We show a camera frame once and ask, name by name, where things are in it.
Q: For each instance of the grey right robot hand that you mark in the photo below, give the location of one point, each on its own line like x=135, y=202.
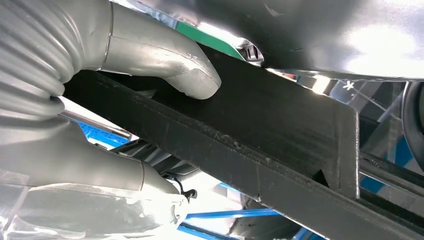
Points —
x=159, y=56

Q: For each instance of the white car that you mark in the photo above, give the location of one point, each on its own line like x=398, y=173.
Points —
x=331, y=33

